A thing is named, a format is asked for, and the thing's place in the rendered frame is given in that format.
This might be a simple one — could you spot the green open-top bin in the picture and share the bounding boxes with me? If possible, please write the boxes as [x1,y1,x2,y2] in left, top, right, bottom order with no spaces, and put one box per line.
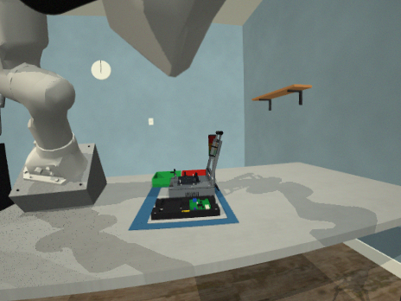
[152,170,181,188]

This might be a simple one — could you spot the green circuit board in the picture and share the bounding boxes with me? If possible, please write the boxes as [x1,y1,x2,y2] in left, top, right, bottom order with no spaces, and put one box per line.
[189,198,211,210]

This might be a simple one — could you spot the red open-top bin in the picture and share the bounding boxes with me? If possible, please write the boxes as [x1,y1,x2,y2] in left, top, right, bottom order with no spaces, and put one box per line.
[181,170,206,176]

